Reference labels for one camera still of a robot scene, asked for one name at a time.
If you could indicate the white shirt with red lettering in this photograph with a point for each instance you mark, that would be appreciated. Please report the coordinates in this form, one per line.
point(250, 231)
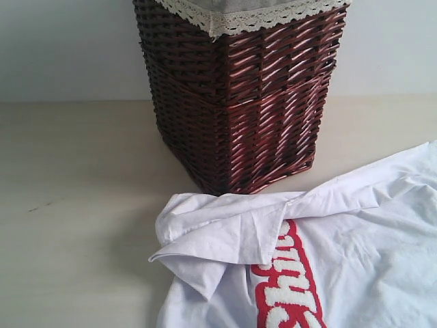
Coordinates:
point(356, 251)

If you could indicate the brown wicker laundry basket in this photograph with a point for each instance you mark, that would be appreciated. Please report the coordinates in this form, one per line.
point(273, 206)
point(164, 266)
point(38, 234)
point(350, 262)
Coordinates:
point(239, 112)

